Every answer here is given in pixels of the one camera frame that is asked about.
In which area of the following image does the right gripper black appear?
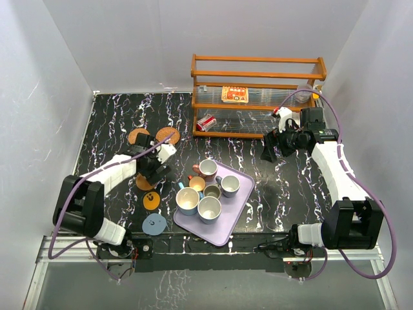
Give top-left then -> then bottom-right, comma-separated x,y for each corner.
260,120 -> 307,163

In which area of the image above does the wooden coaster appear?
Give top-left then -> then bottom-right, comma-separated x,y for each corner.
136,174 -> 156,191

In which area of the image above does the orange face coaster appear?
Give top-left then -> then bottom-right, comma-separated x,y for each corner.
143,191 -> 161,211

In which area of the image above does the large blue mug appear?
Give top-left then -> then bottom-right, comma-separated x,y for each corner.
176,182 -> 204,216

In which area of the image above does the woven rattan coaster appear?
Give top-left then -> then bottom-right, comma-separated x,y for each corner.
128,128 -> 150,145
156,127 -> 180,145

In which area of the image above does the blue face coaster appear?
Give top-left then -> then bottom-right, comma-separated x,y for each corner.
142,213 -> 166,236

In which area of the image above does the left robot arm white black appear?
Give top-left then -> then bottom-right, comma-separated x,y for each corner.
52,134 -> 176,258

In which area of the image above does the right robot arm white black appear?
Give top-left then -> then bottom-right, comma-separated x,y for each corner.
261,107 -> 383,256

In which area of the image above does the small orange cup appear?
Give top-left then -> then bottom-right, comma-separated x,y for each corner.
188,176 -> 206,192

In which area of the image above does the small olive cup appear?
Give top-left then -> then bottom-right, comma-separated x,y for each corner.
203,184 -> 221,200

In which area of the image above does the clear plastic cup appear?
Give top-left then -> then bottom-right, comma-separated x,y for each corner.
294,84 -> 313,103

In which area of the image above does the pink mug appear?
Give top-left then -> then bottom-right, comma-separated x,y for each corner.
192,159 -> 218,182

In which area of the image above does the grey mug right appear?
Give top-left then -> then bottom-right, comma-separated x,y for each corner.
216,175 -> 240,198

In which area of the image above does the grey mug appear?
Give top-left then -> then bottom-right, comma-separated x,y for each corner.
197,197 -> 222,225
216,175 -> 240,198

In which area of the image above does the grey mug front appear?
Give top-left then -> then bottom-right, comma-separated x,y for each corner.
197,197 -> 222,225

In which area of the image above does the red white can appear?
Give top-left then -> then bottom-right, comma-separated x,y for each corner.
196,115 -> 217,132

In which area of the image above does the wooden shelf rack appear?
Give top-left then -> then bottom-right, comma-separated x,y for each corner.
191,54 -> 327,139

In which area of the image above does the orange snack packet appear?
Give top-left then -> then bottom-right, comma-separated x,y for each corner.
221,86 -> 249,103

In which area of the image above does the lavender plastic tray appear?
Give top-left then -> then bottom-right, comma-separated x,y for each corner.
174,162 -> 255,247

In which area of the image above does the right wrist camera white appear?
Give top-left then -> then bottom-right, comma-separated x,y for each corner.
272,107 -> 299,132

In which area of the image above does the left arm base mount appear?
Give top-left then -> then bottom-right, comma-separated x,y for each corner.
90,231 -> 154,282

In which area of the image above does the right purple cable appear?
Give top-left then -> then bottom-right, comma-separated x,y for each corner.
277,88 -> 398,282

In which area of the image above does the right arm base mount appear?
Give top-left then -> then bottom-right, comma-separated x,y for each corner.
254,232 -> 328,284

